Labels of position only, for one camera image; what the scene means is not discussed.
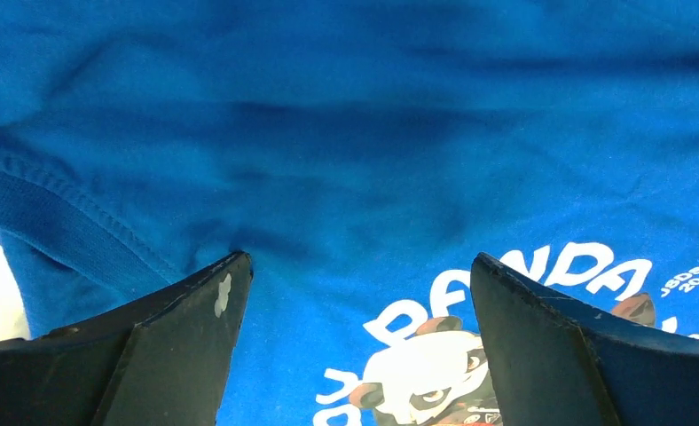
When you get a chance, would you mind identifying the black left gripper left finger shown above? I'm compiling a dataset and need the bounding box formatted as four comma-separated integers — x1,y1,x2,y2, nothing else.
0,252,253,425

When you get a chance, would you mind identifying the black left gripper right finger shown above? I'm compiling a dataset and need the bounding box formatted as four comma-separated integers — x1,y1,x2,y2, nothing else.
470,253,699,425

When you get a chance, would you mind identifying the blue t shirt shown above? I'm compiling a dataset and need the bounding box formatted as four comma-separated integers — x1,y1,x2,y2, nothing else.
0,1,699,425

